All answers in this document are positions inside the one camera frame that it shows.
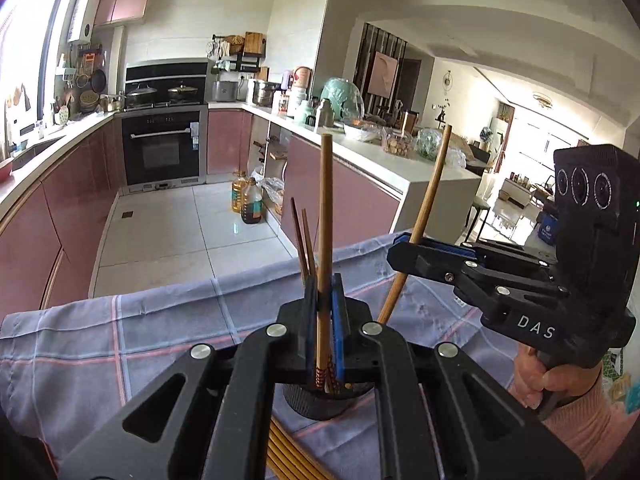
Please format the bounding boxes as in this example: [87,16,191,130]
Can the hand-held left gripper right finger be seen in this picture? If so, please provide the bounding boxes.
[330,273,587,480]

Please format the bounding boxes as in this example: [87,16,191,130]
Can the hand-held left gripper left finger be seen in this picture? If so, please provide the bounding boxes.
[57,275,321,480]

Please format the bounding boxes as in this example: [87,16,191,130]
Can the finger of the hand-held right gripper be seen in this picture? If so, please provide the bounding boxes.
[386,241,559,312]
[394,232,557,267]

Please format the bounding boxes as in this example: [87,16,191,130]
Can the wooden chopstick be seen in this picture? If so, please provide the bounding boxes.
[376,124,453,326]
[314,134,335,393]
[290,197,308,286]
[301,207,318,278]

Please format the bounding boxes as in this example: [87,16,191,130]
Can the black mesh utensil holder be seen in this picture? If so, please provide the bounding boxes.
[282,382,376,422]

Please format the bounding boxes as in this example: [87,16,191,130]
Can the pile of wooden chopsticks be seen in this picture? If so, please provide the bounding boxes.
[267,415,337,480]

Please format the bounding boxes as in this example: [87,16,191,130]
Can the person's right forearm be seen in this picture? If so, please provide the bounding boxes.
[542,375,637,480]

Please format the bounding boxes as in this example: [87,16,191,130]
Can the person's right hand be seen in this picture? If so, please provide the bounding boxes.
[510,344,601,410]

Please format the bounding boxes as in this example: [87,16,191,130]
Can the pink peninsula cabinets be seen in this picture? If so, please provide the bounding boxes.
[206,109,404,262]

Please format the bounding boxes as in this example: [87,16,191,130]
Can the clear plastic food container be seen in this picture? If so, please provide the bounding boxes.
[382,127,414,157]

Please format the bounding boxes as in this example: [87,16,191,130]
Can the bag of green vegetables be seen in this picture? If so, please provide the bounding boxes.
[414,128,444,159]

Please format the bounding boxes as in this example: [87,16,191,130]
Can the white bowl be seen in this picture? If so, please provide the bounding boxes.
[343,122,381,142]

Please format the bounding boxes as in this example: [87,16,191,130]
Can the dark cooking oil bottle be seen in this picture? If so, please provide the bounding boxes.
[241,177,265,225]

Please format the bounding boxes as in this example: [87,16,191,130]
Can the plastic bag under counter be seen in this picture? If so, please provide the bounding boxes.
[262,177,286,207]

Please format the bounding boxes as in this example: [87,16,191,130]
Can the yellow cooking oil bottle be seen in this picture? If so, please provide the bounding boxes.
[230,172,251,214]

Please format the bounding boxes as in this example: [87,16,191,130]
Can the green kitchen appliance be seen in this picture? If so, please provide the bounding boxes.
[320,77,364,119]

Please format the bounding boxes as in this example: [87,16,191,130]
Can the blue plaid tablecloth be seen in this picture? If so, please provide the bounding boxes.
[0,232,521,480]

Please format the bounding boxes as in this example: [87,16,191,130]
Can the steel stockpot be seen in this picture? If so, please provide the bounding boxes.
[252,78,281,107]

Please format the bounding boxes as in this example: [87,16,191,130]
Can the built-in black oven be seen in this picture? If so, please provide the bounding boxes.
[120,109,208,189]

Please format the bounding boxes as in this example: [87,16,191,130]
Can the steel cooking pot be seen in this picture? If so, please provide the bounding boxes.
[167,83,202,102]

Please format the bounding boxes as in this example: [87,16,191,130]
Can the pink cabinets under window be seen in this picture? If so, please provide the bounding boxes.
[0,114,126,318]

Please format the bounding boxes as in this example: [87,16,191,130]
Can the wok with glass lid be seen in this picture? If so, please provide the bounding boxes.
[125,85,159,107]

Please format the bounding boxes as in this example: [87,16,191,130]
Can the black range hood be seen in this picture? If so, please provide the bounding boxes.
[125,61,209,97]

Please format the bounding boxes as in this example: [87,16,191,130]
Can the white water heater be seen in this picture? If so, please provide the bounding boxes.
[67,0,101,44]

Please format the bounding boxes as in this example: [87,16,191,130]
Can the kitchen window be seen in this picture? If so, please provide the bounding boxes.
[0,0,77,128]

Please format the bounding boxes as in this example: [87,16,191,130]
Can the pink wall painting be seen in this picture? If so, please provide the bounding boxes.
[367,51,400,96]

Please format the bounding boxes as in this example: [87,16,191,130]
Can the black wall rack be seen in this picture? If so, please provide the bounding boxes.
[212,32,266,74]

